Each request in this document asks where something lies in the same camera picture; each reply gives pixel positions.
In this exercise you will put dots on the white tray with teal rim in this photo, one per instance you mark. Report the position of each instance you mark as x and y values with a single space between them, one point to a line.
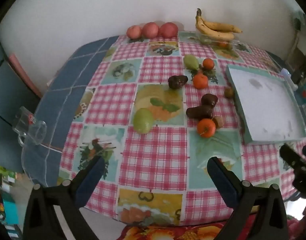
265 110

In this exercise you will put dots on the small green mango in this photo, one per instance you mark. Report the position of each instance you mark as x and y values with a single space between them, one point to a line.
191 61

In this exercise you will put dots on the bunch of yellow bananas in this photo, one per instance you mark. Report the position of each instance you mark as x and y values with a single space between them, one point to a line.
224 26

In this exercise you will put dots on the short yellow banana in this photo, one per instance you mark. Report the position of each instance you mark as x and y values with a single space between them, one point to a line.
212 34

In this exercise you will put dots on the red apple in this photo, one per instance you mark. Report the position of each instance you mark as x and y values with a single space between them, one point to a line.
168 30
134 31
150 29

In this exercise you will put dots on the pink checked printed tablecloth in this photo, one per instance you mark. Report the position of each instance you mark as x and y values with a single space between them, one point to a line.
153 155

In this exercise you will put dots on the blue tablecloth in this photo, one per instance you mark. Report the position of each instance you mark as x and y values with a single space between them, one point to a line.
68 80

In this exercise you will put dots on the orange mandarin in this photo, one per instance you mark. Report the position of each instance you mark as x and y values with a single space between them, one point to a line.
200 81
208 63
206 127
223 44

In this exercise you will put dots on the white power bank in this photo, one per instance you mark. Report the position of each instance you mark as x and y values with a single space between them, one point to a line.
285 72

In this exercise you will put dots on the large green mango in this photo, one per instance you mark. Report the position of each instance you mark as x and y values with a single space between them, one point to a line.
143 120

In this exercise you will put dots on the clear plastic container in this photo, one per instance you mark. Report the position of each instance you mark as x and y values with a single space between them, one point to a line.
207 40

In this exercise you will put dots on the clear glass mug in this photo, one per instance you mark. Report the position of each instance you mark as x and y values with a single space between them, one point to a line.
30 128

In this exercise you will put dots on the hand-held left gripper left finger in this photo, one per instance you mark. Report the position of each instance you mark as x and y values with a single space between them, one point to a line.
91 180

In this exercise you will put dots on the floral cushion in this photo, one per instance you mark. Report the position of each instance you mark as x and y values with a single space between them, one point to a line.
168 232

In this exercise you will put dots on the dark brown avocado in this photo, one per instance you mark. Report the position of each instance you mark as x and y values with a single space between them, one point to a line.
199 112
177 81
209 99

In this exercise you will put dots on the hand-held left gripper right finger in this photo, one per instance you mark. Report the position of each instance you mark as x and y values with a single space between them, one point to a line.
222 182

